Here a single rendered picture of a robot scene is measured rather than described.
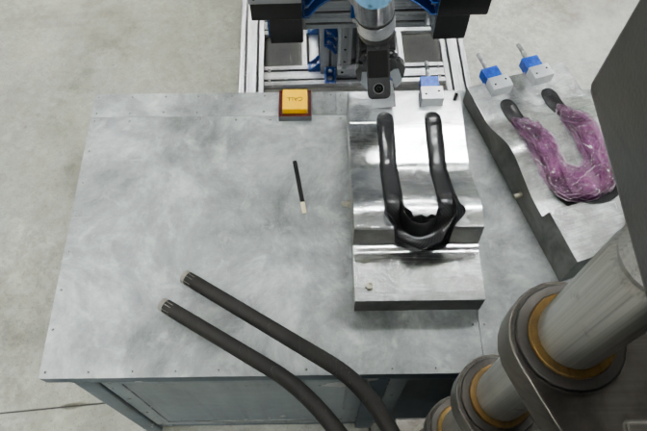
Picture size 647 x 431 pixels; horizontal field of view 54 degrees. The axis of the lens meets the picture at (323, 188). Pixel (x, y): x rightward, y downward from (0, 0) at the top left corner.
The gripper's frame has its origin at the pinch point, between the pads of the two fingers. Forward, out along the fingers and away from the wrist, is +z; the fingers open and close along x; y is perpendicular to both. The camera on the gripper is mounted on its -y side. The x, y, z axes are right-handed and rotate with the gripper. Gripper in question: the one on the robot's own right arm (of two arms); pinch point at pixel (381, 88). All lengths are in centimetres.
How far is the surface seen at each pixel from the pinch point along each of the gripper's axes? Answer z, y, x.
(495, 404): -50, -70, -11
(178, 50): 95, 81, 86
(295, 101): 7.9, 2.9, 21.2
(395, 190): -0.5, -24.9, -1.3
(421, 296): 2.1, -47.0, -5.0
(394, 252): 2.8, -37.4, -0.2
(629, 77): -99, -57, -13
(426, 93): 4.0, -0.3, -9.8
